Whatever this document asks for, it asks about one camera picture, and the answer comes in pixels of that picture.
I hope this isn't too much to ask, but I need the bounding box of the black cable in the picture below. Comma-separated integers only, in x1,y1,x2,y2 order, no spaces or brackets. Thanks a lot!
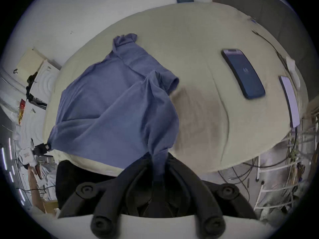
252,30,292,72

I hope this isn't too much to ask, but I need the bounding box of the bed with beige sheet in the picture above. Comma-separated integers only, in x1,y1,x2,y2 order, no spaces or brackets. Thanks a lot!
42,1,310,177

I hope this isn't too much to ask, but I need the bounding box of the person's left forearm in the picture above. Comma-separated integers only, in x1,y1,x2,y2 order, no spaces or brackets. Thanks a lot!
28,167,47,214

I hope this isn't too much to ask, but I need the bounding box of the blue shirt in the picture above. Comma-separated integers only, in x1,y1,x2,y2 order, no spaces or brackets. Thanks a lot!
47,33,180,184

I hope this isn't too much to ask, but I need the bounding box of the white charger plug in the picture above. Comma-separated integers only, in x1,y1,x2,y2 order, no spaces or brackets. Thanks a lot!
286,56,301,89

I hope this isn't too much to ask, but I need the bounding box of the beige carton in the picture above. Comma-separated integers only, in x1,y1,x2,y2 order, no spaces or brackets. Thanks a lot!
16,48,48,82

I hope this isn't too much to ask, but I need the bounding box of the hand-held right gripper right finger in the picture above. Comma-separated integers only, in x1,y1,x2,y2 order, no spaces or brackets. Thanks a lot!
161,153,258,239

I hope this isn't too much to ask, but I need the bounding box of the dark blue phone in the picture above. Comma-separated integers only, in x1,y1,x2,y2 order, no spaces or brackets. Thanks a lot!
221,48,266,100

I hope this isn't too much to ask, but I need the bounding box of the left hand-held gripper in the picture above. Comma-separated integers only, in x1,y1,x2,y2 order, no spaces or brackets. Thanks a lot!
19,143,52,164

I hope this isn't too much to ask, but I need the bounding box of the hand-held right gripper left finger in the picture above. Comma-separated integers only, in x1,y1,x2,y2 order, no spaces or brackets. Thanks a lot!
58,155,154,239

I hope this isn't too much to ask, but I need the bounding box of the phone with pale screen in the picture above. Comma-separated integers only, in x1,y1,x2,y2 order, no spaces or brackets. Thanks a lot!
278,75,301,128

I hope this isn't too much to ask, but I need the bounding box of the white wire rack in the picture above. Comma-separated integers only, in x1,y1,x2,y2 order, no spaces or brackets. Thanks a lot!
254,114,319,221

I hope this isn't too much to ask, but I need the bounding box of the white carton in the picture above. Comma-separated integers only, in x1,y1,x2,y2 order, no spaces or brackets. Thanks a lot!
26,59,61,109

